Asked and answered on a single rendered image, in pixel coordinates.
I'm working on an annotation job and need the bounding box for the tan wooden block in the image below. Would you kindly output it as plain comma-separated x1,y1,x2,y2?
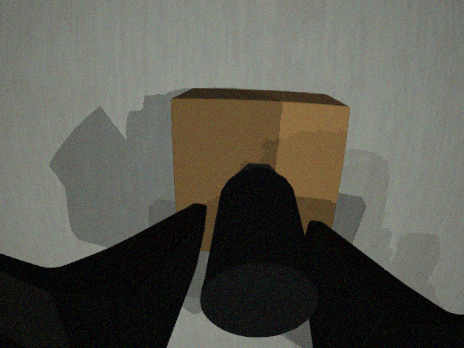
171,87,351,251

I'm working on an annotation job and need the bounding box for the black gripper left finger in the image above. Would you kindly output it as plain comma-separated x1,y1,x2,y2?
0,203,208,348

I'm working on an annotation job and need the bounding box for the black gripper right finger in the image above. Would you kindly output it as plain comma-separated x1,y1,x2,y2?
305,219,464,348

